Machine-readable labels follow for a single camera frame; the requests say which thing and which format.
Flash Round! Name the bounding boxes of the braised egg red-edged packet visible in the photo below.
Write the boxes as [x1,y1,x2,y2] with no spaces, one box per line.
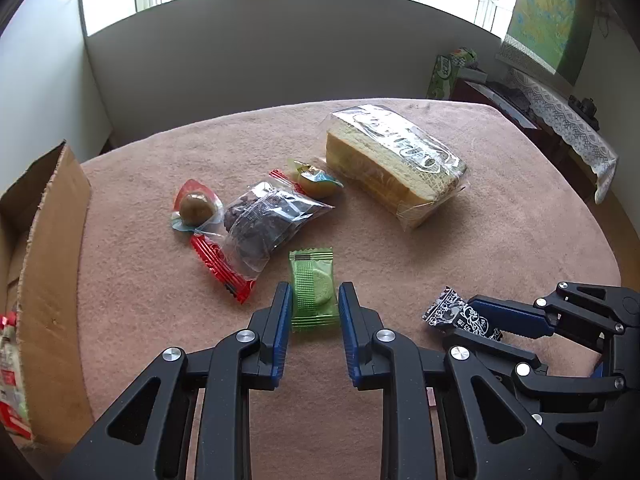
[172,178,223,233]

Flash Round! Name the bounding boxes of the small dark object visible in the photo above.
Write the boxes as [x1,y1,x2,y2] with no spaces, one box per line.
[569,95,599,122]

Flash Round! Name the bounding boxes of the white red-label snack packet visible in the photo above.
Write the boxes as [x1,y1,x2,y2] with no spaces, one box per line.
[0,310,32,438]

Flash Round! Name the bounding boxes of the black-white patterned candy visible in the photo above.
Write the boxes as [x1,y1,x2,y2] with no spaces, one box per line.
[421,286,503,342]

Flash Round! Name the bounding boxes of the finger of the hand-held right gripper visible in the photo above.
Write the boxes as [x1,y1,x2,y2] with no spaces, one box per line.
[444,329,628,413]
[467,281,628,341]

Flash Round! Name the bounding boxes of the brown cardboard box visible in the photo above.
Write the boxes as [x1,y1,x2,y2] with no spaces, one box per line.
[0,140,96,453]

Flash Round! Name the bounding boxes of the green biscuit packet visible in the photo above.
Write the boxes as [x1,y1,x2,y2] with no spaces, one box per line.
[289,246,341,333]

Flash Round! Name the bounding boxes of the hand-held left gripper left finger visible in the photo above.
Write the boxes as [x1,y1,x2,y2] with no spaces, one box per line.
[55,281,293,480]

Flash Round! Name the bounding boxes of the wall map poster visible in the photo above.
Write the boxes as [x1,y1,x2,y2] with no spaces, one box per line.
[500,0,598,88]

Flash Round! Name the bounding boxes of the white wardrobe cabinet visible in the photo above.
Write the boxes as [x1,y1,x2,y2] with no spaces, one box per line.
[0,0,113,196]

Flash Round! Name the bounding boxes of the yellow-green egg packet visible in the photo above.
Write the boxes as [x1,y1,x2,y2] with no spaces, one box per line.
[285,159,346,198]

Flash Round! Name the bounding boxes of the red stick snack packet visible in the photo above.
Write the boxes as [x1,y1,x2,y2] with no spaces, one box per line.
[190,232,256,304]

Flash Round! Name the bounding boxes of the green carton box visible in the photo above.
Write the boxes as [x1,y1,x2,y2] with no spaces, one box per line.
[426,46,480,101]

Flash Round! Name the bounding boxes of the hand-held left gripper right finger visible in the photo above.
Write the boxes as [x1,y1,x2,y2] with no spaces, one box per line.
[338,281,566,480]

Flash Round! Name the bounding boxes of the dark cookies clear packet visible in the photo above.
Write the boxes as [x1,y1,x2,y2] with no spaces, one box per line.
[220,180,336,281]

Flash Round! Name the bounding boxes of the sliced bread clear packet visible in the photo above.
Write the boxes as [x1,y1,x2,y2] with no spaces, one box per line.
[320,104,471,231]

